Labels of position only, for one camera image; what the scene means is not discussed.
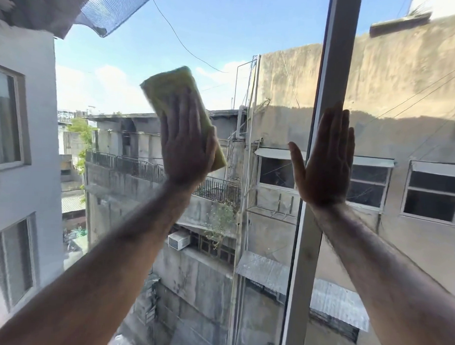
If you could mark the blue mesh netting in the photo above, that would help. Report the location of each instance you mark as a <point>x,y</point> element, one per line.
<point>110,8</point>

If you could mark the grey roof overhang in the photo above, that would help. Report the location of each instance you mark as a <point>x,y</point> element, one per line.
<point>36,7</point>

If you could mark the person's right thumb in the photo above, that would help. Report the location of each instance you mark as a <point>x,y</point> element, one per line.
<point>297,160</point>

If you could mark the grey drain pipe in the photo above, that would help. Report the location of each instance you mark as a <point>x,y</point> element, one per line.
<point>235,290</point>

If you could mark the wide white framed window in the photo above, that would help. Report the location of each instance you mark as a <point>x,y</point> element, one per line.
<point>435,194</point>

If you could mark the rooftop metal pole frame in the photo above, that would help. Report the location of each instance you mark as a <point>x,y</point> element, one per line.
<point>253,82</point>

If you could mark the person's right hand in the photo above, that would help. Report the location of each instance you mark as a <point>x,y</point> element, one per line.
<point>326,174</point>

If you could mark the grey window frame post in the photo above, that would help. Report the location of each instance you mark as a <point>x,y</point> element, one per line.
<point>338,51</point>

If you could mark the person's right forearm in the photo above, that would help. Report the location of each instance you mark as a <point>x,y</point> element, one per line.
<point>387,280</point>

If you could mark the green climbing plant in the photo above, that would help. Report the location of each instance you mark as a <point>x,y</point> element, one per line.
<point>222,220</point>

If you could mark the white air conditioner unit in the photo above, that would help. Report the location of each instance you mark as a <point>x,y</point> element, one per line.
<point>178,240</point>

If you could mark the person's left hand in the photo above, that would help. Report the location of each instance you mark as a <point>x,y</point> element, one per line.
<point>187,154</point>

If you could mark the corrugated metal awning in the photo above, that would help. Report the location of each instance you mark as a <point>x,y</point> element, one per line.
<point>265,270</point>

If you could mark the white building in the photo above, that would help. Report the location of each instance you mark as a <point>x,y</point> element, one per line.
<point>37,193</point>

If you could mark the small white building window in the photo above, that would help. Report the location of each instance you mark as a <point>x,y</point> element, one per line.
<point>17,260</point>

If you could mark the window with small awning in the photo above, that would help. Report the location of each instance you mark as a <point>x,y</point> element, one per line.
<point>274,172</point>

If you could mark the yellow cleaning cloth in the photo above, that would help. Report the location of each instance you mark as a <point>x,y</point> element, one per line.
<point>167,82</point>

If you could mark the green tree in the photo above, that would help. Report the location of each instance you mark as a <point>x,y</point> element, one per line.
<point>80,130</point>

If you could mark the weathered grey building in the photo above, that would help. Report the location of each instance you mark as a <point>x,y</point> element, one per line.
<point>194,281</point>

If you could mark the black balcony railing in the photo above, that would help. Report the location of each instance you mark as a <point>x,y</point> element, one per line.
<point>138,168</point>

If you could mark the person's left forearm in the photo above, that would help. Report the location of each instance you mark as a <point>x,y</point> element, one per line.
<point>97,270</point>

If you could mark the person's left thumb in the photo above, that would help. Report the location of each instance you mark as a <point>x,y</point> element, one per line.
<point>213,142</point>

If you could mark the large white building window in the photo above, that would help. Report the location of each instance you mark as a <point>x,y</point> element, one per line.
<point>6,121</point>

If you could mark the narrow white framed window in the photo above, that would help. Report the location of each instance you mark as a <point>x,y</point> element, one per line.
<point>368,186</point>

